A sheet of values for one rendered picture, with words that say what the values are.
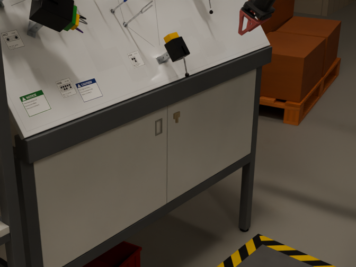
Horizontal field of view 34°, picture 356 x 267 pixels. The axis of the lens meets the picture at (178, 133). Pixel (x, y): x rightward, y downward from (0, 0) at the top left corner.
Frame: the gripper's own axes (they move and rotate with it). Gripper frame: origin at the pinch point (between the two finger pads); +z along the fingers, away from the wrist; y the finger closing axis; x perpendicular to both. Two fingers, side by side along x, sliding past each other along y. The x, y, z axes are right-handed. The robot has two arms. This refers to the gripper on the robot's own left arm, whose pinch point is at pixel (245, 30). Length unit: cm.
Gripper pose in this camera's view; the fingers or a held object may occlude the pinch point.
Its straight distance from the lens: 181.2
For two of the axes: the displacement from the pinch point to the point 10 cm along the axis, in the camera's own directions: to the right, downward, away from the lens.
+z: -4.3, 6.8, 5.9
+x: 7.3, 6.5, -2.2
